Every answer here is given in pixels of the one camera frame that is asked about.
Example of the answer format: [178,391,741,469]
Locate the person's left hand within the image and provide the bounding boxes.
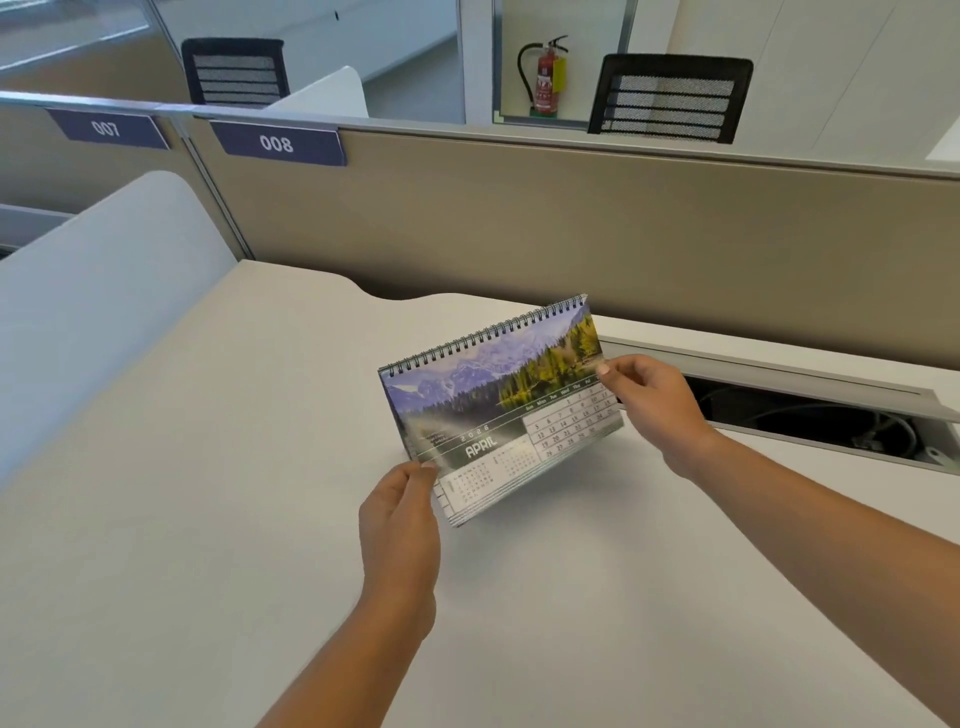
[358,459,442,610]

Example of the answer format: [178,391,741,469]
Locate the person's right hand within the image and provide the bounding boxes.
[597,354,715,482]

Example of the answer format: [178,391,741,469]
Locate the spiral desk calendar landscape photo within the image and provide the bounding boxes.
[377,294,625,529]

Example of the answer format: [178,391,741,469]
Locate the person's left forearm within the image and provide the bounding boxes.
[255,586,438,728]

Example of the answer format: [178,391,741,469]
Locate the person's right forearm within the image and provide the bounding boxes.
[664,431,960,728]

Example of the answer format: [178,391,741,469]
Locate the beige desk partition panel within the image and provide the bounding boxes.
[0,90,255,261]
[177,112,960,372]

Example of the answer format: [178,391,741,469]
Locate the black mesh office chair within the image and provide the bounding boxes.
[587,53,755,146]
[180,37,292,111]

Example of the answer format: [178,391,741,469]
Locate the red fire extinguisher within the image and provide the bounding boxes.
[516,35,570,120]

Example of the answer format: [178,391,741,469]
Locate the blue desk number plate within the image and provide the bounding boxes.
[45,108,172,152]
[207,120,348,168]

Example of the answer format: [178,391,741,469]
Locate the white curved side divider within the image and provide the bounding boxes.
[0,170,240,492]
[264,65,371,120]

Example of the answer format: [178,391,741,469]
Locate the grey cable tray lid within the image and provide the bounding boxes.
[598,335,960,478]

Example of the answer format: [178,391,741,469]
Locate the cables in desk tray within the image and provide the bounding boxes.
[693,378,948,460]

